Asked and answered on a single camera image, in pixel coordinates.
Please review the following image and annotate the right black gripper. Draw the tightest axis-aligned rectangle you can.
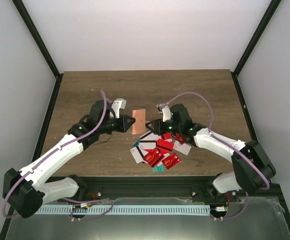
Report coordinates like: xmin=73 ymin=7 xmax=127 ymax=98
xmin=146 ymin=118 xmax=182 ymax=136

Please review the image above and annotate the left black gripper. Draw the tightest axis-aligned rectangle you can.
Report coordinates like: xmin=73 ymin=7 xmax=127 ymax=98
xmin=99 ymin=114 xmax=136 ymax=135

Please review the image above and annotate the pink card holder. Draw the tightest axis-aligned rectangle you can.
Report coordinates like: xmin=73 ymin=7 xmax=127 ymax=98
xmin=132 ymin=109 xmax=146 ymax=135

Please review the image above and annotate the red vip card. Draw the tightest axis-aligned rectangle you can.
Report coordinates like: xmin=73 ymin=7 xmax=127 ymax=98
xmin=144 ymin=148 xmax=164 ymax=168
xmin=162 ymin=152 xmax=181 ymax=170
xmin=172 ymin=133 xmax=185 ymax=145

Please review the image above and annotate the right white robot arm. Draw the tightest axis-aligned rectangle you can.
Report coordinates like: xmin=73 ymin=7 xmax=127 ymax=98
xmin=146 ymin=104 xmax=276 ymax=202

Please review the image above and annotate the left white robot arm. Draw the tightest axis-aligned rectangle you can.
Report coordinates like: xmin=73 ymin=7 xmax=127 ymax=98
xmin=3 ymin=98 xmax=135 ymax=219

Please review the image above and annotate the white card black stripe upper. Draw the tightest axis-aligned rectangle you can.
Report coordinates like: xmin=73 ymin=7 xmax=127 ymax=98
xmin=139 ymin=131 xmax=160 ymax=141

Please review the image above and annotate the white card black stripe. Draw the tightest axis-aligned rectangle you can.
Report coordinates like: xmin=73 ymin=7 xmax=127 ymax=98
xmin=130 ymin=146 xmax=147 ymax=164
xmin=139 ymin=131 xmax=160 ymax=141

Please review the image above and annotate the red card upper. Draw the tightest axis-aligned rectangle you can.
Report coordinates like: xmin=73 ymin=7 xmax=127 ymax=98
xmin=161 ymin=133 xmax=172 ymax=142

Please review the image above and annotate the white card centre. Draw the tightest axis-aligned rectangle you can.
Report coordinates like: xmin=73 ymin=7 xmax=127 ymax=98
xmin=138 ymin=140 xmax=156 ymax=150

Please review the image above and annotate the red card black stripe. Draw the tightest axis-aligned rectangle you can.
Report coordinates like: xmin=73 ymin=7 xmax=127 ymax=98
xmin=156 ymin=139 xmax=174 ymax=152

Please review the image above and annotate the white card right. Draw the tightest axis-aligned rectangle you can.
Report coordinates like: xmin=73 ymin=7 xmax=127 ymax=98
xmin=173 ymin=140 xmax=191 ymax=156

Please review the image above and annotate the red VIP card front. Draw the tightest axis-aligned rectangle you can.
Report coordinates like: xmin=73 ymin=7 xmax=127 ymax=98
xmin=162 ymin=152 xmax=181 ymax=170

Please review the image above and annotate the teal card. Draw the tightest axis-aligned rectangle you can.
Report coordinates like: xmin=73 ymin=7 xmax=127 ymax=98
xmin=152 ymin=164 xmax=164 ymax=173

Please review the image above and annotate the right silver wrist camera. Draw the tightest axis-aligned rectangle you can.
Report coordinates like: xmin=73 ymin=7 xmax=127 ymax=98
xmin=156 ymin=103 xmax=172 ymax=122

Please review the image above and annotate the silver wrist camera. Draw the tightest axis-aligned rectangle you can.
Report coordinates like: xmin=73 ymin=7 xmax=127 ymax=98
xmin=156 ymin=103 xmax=172 ymax=122
xmin=110 ymin=98 xmax=127 ymax=119

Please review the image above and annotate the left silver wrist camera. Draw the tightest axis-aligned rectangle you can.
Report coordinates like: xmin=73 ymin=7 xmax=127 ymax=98
xmin=110 ymin=98 xmax=127 ymax=119

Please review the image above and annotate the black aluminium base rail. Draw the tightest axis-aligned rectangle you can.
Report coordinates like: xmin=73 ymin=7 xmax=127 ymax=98
xmin=44 ymin=176 xmax=280 ymax=201

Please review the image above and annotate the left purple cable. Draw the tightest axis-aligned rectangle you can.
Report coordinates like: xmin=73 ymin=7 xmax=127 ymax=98
xmin=2 ymin=89 xmax=116 ymax=221

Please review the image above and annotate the purple cable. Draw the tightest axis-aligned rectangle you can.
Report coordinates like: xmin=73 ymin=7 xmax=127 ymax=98
xmin=159 ymin=91 xmax=270 ymax=221
xmin=2 ymin=89 xmax=116 ymax=221

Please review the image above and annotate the light blue slotted cable duct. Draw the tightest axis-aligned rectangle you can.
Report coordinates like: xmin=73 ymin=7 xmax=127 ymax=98
xmin=36 ymin=204 xmax=210 ymax=216

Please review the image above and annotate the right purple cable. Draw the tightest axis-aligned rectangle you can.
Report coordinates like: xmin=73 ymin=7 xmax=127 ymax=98
xmin=159 ymin=91 xmax=270 ymax=221

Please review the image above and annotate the left black frame post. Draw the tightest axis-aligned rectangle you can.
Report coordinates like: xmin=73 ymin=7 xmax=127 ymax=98
xmin=11 ymin=0 xmax=61 ymax=77

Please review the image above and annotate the black frame post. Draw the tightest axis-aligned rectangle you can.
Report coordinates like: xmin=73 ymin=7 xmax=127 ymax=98
xmin=11 ymin=0 xmax=61 ymax=77
xmin=233 ymin=0 xmax=282 ymax=75

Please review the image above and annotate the right black frame post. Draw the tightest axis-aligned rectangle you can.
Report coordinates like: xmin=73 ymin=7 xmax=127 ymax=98
xmin=233 ymin=0 xmax=282 ymax=75

